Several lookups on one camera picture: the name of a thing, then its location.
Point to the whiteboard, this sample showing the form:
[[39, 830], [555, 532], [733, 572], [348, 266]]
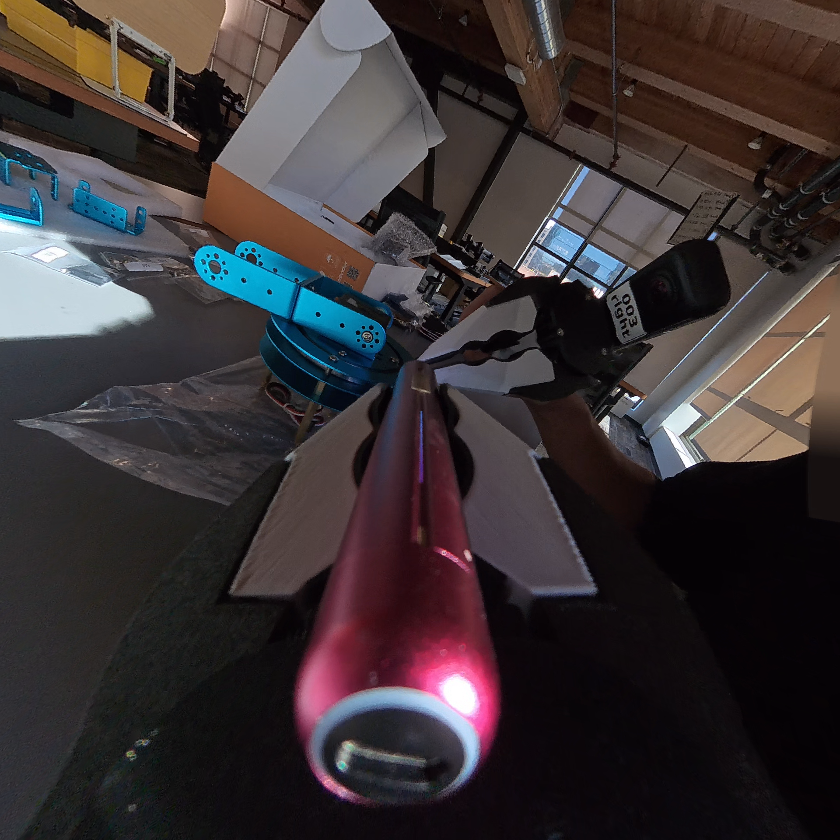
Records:
[[705, 216]]

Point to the yellow box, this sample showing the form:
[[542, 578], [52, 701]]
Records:
[[59, 33]]

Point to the red electric screwdriver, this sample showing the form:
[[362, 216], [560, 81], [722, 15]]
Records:
[[407, 590]]

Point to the blue toy robot arm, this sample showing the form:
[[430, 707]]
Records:
[[328, 305]]

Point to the background office desk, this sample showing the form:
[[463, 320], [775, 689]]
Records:
[[459, 272]]

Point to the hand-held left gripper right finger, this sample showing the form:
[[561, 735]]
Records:
[[525, 518]]

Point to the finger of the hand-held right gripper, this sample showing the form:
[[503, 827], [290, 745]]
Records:
[[495, 315], [499, 374]]

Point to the white metal frame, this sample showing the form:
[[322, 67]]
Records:
[[145, 65]]

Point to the white foam sheet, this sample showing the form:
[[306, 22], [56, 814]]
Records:
[[111, 167]]

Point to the white and orange cardboard box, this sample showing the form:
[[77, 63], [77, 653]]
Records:
[[262, 203]]

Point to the bubble wrap bag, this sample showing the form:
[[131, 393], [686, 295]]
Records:
[[401, 237]]

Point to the ceiling pipes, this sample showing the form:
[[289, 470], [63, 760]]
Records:
[[797, 203]]

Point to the dark desk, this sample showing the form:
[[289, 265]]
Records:
[[98, 558]]

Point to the person's right forearm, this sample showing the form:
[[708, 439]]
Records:
[[590, 466]]

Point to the person's black shirt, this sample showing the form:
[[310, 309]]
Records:
[[741, 623]]

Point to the light wooden tabletop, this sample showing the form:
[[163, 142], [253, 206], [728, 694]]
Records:
[[164, 26]]

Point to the white ceiling device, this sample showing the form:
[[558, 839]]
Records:
[[516, 75]]

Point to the wooden workbench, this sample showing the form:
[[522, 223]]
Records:
[[79, 108]]

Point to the blue metal bracket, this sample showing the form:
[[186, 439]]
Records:
[[26, 170], [108, 211]]

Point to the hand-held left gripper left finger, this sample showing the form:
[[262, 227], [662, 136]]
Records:
[[308, 499]]

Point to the small parts bag white label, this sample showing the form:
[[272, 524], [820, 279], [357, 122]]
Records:
[[56, 259]]

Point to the clear plastic bag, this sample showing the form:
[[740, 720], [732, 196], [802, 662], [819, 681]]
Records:
[[164, 420]]

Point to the metal ventilation duct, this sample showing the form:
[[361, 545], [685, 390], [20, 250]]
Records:
[[546, 26]]

